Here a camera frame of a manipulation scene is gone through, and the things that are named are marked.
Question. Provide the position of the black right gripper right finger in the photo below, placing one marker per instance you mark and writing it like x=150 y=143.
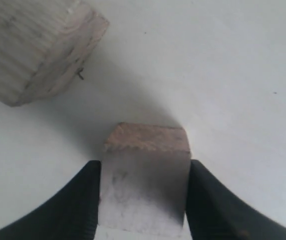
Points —
x=215 y=213

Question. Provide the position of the third largest wooden cube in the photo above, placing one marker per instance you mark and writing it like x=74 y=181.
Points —
x=44 y=45

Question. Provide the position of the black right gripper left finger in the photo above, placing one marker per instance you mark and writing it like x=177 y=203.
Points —
x=72 y=213

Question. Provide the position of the smallest wooden cube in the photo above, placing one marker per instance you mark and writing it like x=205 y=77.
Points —
x=144 y=179

